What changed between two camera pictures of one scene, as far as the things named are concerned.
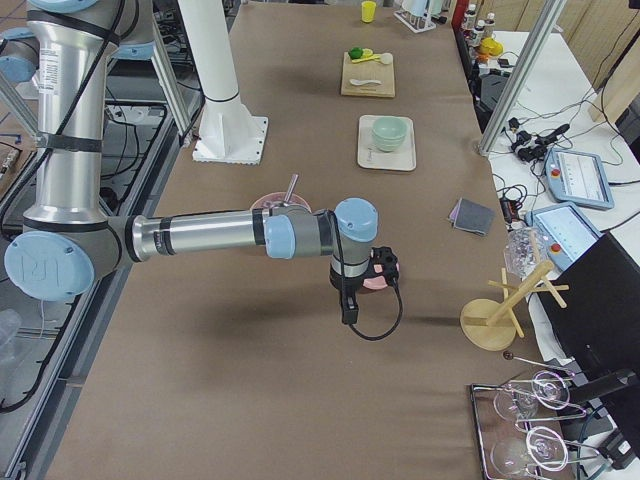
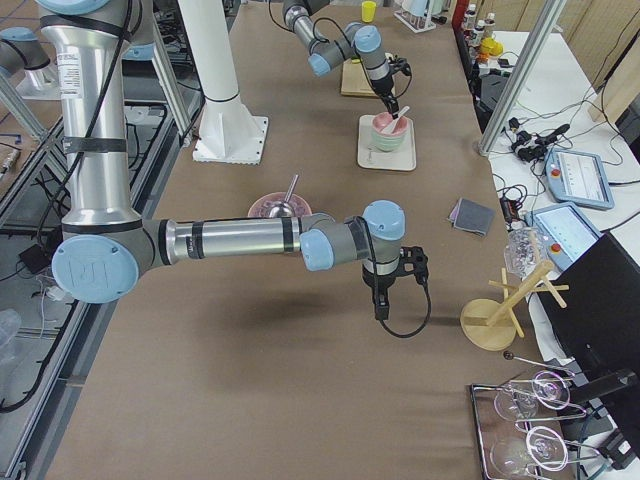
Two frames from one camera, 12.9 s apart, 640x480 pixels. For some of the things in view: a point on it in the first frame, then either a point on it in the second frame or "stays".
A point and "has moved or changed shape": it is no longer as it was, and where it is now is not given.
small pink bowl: x=377 y=283 has moved or changed shape
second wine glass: x=543 y=448 stays
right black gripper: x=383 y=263 -> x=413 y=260
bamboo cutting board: x=367 y=70 stays
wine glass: x=549 y=389 stays
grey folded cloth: x=472 y=217 stays
